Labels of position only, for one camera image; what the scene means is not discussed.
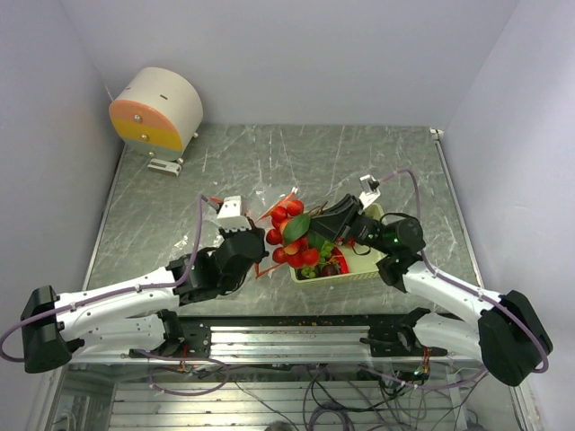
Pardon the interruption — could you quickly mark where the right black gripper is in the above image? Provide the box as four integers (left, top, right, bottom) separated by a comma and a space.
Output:
299, 194, 394, 255

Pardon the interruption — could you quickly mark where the clear zip bag orange zipper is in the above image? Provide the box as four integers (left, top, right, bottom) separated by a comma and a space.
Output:
179, 186, 302, 280

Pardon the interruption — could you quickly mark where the red cherry bunch with leaves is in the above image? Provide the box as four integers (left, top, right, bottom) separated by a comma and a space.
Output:
265, 199, 331, 271

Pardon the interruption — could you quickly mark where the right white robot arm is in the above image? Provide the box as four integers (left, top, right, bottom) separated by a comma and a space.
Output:
309, 195, 553, 386

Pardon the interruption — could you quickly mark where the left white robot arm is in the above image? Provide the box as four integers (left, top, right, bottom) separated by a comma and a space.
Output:
21, 226, 268, 374

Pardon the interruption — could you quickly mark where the dark purple plum bottom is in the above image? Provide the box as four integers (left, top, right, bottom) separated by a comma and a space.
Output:
321, 264, 340, 277

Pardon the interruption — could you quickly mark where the cream plastic basket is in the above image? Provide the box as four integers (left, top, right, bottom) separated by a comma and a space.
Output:
289, 204, 385, 285

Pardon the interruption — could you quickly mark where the small green grape bunch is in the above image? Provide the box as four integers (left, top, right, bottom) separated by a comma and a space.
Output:
299, 265, 321, 279

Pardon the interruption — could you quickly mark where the round pastel drawer cabinet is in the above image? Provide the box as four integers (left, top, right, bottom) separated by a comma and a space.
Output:
109, 66, 204, 163

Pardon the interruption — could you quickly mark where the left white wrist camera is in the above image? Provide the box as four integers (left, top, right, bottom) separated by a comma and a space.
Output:
217, 196, 252, 233

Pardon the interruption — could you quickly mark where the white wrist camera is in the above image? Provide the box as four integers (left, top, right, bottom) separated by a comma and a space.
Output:
217, 196, 252, 233
358, 174, 381, 208

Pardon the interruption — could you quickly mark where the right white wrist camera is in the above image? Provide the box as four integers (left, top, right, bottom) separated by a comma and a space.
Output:
358, 174, 381, 208

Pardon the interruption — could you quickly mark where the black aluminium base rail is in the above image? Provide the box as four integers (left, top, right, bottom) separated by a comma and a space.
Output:
128, 313, 450, 360

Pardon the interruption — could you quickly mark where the small white metal bracket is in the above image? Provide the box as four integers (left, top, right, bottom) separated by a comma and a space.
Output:
147, 158, 181, 177

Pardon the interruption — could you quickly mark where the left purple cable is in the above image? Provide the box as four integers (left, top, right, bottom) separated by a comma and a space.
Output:
0, 193, 224, 363

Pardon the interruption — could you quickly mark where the purple cable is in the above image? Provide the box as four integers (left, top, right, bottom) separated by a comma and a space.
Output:
379, 168, 550, 374
0, 193, 224, 363

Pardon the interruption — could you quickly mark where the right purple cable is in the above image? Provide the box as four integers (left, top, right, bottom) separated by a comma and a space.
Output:
379, 168, 550, 374

